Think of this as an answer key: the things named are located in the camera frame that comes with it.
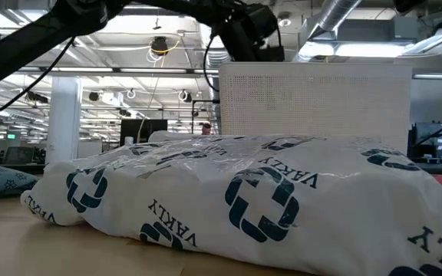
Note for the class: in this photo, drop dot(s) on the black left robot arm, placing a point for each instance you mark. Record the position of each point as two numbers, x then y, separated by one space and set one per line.
21 42

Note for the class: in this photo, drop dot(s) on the dark workstation equipment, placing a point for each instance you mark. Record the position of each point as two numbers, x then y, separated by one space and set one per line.
437 140

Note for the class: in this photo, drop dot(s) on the white canister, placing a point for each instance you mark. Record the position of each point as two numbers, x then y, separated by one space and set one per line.
128 141

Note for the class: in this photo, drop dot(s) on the person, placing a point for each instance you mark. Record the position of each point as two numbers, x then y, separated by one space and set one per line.
206 129

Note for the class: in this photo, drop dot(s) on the white building pillar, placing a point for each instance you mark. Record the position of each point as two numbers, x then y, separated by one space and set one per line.
63 119

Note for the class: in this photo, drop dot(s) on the round ceiling sensor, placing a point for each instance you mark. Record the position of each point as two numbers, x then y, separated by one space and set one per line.
284 21

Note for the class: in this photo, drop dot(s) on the silver corrugated ventilation duct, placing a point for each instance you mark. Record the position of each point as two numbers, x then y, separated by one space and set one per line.
215 57

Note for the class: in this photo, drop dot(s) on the black computer monitor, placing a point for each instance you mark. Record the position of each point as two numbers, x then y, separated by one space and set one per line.
150 128

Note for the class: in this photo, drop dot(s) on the white bag with navy print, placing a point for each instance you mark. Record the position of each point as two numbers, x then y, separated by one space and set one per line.
213 199

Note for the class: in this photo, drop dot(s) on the silver smooth ventilation duct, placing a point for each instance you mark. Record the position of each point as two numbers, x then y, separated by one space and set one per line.
334 15

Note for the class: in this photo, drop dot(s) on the white perforated panel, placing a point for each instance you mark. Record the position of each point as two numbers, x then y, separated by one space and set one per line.
320 103

